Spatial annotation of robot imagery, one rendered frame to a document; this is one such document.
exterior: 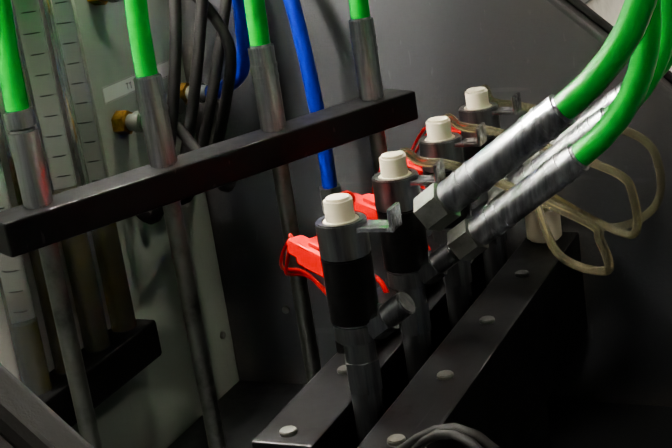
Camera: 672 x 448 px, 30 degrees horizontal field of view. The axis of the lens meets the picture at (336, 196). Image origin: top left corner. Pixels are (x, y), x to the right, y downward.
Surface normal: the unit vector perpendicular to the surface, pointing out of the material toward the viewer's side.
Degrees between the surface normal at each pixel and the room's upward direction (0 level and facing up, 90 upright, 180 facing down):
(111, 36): 90
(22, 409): 43
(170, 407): 90
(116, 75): 90
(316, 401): 0
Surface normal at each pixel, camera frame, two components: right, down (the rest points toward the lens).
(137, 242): 0.90, -0.01
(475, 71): -0.40, 0.31
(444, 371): -0.14, -0.95
